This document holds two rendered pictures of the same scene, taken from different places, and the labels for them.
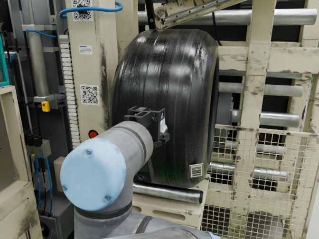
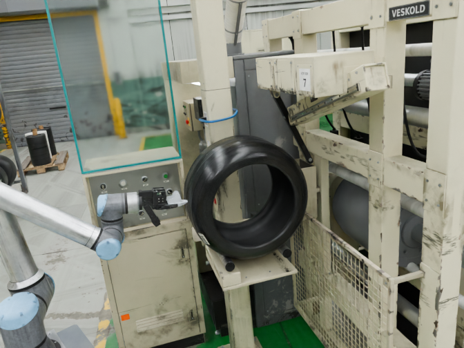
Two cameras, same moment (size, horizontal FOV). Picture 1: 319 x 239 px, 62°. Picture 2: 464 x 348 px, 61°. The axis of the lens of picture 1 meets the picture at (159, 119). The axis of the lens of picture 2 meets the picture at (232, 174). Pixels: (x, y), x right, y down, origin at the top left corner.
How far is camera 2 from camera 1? 1.59 m
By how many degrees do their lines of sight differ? 56
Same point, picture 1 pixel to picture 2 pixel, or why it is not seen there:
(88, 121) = not seen: hidden behind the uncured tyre
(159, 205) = (215, 261)
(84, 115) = not seen: hidden behind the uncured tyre
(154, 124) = (153, 197)
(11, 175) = (180, 211)
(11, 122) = (181, 179)
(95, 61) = not seen: hidden behind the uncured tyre
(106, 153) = (100, 199)
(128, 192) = (109, 215)
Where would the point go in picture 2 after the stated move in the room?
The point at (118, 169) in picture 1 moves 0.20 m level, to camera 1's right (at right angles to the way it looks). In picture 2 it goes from (100, 205) to (114, 219)
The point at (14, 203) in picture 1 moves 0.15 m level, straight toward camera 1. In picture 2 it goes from (174, 227) to (159, 239)
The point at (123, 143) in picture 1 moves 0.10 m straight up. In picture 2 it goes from (112, 198) to (108, 175)
